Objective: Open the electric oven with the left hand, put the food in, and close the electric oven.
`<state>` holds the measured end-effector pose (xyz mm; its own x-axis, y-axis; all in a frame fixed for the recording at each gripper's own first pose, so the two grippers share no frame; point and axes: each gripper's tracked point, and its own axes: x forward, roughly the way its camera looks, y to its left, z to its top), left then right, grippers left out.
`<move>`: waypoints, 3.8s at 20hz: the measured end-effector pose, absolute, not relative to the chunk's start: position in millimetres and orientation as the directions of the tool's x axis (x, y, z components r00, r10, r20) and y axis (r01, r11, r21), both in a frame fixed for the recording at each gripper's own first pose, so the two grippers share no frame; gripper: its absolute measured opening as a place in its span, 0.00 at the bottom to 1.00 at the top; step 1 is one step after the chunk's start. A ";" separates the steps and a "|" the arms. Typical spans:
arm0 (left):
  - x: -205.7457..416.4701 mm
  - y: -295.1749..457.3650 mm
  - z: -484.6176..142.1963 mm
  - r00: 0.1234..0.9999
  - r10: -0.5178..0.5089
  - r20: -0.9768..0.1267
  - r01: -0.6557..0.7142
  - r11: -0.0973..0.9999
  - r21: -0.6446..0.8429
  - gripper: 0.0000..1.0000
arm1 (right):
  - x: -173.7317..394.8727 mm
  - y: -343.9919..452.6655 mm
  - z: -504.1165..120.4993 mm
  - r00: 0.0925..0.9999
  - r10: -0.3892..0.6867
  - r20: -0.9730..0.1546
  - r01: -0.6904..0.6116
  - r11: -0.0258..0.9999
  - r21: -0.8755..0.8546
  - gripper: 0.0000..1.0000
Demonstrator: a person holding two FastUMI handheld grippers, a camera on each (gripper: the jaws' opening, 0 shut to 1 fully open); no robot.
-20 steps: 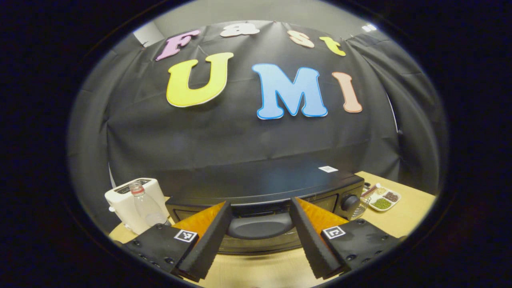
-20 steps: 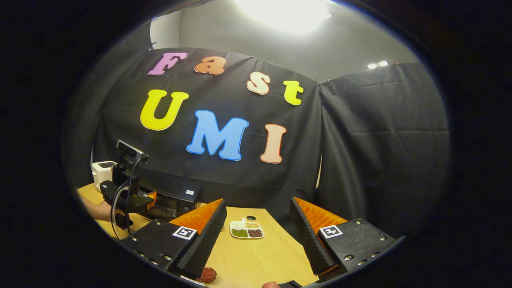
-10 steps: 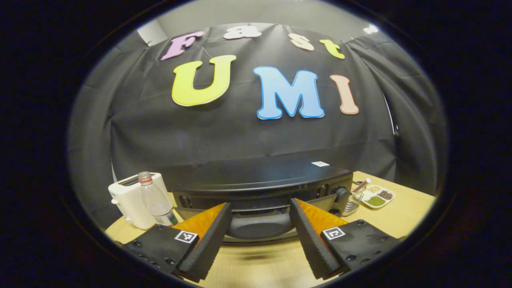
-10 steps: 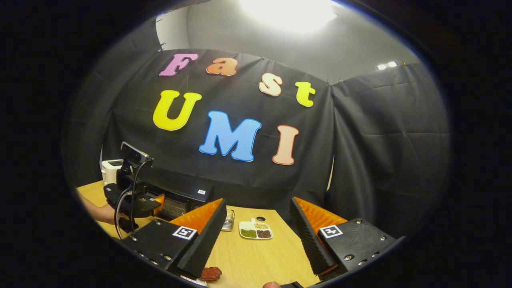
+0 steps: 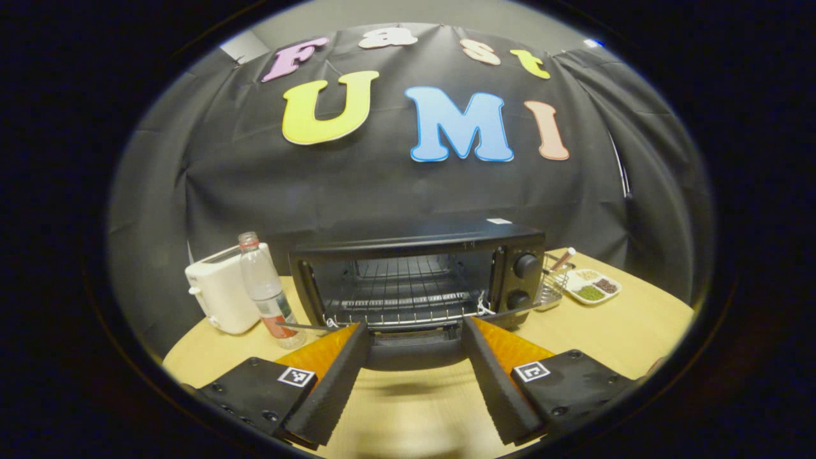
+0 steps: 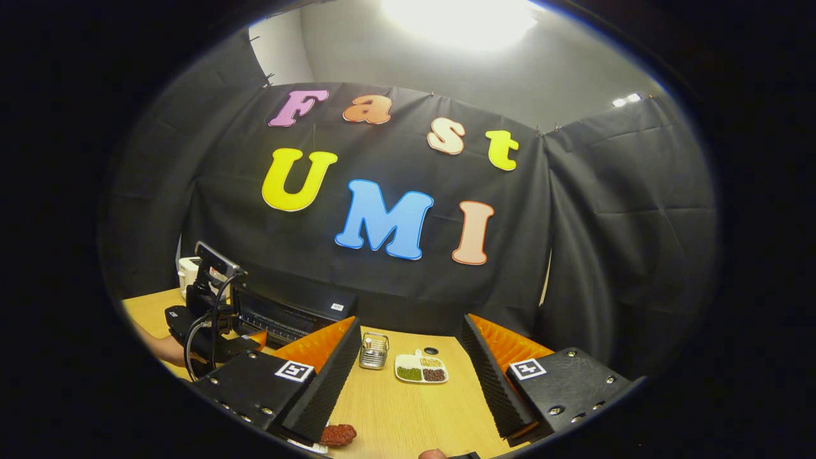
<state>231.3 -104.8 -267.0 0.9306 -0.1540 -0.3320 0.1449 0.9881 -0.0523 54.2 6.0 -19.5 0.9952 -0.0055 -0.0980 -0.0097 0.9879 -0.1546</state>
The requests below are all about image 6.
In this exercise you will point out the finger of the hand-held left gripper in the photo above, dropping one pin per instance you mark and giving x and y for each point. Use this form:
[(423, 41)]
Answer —
[(239, 347)]

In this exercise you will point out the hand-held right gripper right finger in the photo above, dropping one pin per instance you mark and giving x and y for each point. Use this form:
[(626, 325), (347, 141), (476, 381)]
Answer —
[(494, 382)]

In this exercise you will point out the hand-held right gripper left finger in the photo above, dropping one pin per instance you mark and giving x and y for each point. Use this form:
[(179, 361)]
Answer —
[(328, 386)]

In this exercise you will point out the red-brown meat piece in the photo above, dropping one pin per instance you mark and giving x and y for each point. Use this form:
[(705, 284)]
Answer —
[(338, 435)]

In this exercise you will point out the black electric oven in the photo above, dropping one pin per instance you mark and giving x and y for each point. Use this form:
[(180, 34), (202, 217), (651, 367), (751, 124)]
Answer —
[(287, 306)]

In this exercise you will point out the white toaster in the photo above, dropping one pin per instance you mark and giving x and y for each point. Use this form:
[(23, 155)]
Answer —
[(187, 274)]

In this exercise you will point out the white divided spice dish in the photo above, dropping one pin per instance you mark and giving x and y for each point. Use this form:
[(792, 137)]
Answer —
[(421, 371)]

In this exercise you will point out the black backdrop cloth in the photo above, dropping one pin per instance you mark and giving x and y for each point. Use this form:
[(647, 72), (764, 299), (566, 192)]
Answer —
[(395, 287)]

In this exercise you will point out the small ceiling light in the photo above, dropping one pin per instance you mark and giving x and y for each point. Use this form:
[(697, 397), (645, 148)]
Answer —
[(626, 99)]

